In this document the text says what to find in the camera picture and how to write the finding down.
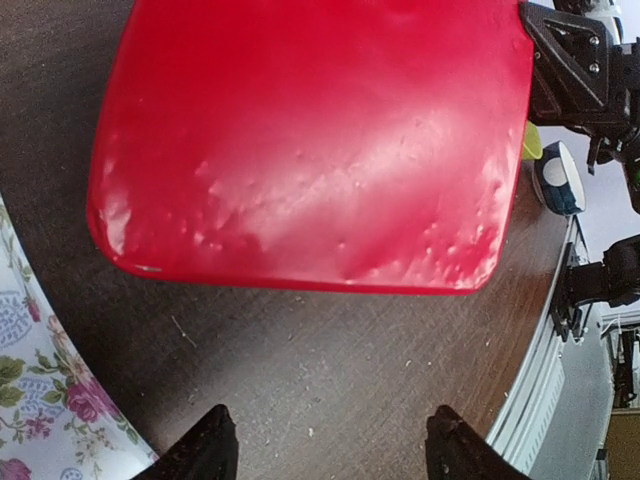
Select red box lid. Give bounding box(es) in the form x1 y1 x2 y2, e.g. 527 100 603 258
87 1 533 295

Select dark blue white bowl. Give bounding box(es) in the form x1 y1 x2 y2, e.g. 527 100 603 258
533 141 586 217

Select lime green bowl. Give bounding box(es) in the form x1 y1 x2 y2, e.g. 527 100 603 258
522 121 543 161

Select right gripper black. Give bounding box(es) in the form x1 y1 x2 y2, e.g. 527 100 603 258
517 0 640 139

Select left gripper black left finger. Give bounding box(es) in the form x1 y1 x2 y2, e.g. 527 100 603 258
134 404 239 480

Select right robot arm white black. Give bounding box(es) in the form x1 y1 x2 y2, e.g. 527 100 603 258
519 1 639 211

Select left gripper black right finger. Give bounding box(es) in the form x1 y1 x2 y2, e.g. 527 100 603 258
425 405 529 480

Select floral rectangular tray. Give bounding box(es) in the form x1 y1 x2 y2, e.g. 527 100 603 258
1 210 158 479

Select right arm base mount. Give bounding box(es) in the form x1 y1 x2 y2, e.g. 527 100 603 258
549 235 639 342

